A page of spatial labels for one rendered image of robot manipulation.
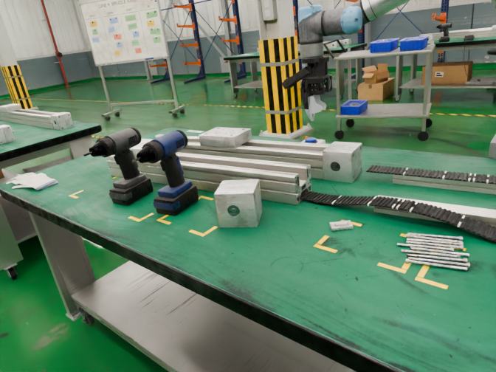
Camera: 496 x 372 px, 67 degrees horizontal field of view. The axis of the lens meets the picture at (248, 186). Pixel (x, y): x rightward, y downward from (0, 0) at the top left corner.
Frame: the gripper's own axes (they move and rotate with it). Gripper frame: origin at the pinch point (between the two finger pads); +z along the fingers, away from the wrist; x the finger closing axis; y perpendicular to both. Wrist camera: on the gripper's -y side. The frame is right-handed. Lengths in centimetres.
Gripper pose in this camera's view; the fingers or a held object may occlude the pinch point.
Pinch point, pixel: (310, 116)
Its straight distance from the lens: 136.9
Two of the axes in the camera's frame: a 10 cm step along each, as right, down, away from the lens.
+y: 8.3, 1.2, -5.5
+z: 1.3, 9.1, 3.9
